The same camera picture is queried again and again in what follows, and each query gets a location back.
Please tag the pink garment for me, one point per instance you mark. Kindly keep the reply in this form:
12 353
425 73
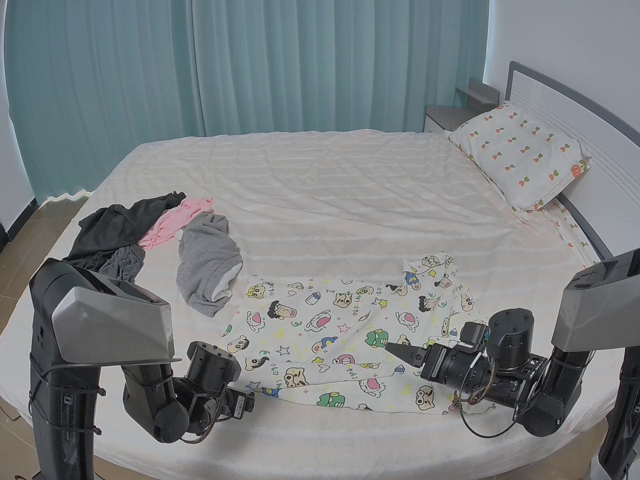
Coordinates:
170 223

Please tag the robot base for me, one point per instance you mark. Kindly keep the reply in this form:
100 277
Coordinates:
602 470

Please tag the grey bedside table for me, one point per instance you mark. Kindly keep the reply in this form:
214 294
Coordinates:
450 115

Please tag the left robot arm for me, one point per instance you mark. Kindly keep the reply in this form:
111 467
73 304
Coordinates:
110 318

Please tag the grey sweater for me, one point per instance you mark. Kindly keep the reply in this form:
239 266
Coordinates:
205 258

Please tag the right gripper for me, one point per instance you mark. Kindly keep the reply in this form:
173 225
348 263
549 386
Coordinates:
450 368

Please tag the white printed pyjama top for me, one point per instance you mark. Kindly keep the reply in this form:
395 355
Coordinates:
325 328

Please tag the white printed pillow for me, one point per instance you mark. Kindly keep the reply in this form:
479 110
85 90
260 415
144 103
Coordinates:
525 153

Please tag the blue-green curtain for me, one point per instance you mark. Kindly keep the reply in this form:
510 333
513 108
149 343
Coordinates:
325 43
100 43

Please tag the bed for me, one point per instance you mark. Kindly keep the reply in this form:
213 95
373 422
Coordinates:
350 193

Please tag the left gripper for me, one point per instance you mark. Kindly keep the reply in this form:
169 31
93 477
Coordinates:
232 405

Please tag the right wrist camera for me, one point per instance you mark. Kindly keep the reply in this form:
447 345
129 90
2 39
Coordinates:
474 338

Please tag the black garment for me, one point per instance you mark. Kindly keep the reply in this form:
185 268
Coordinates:
115 223

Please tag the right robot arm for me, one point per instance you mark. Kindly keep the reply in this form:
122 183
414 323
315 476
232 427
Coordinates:
590 308

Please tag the dark grey garment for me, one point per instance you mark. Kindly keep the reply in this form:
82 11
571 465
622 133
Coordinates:
127 263

